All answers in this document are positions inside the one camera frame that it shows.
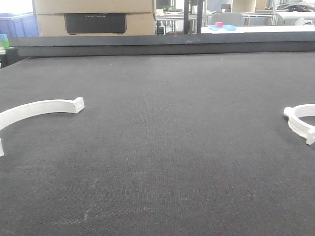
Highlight blue crates at far left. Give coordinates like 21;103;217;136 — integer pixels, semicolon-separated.
0;13;39;38

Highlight green translucent cup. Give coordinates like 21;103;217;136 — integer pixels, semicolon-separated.
0;34;10;49

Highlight light blue tray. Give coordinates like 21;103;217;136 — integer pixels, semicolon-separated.
207;25;237;31

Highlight large white pipe clamp half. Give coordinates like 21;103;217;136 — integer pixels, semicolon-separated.
0;97;85;157

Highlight grey office chair back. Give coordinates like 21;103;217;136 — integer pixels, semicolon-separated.
209;12;243;26

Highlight dark grey table back rail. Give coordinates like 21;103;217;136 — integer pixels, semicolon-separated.
9;31;315;57

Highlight cardboard box with black print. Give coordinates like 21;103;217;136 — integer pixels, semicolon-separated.
36;13;156;37

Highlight black vertical post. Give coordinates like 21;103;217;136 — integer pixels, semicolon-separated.
184;0;207;35

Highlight pink cube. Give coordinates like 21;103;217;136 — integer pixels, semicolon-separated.
215;22;223;28

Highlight white pipe clamp with stub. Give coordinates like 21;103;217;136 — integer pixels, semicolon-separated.
283;104;315;145

